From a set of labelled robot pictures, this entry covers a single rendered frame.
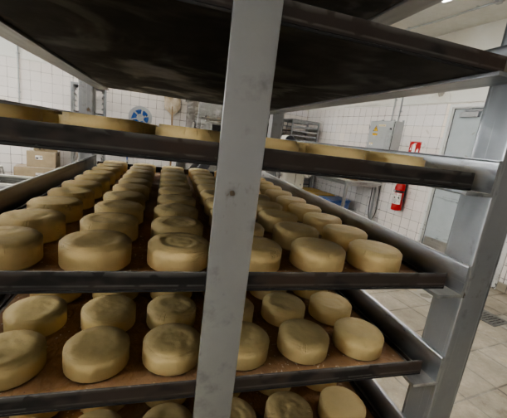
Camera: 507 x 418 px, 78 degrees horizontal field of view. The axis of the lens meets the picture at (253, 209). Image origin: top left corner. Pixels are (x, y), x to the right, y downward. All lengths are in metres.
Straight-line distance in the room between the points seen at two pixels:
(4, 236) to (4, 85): 6.30
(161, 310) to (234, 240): 0.15
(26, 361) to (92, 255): 0.10
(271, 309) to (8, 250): 0.24
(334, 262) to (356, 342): 0.10
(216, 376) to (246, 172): 0.16
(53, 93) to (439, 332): 6.34
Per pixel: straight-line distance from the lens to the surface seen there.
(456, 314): 0.35
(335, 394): 0.42
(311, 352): 0.32
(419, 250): 0.37
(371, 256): 0.31
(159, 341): 0.30
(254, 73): 0.21
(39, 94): 6.47
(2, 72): 6.58
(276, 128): 0.85
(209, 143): 0.21
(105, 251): 0.25
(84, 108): 0.82
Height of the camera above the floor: 1.33
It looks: 12 degrees down
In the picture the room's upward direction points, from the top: 7 degrees clockwise
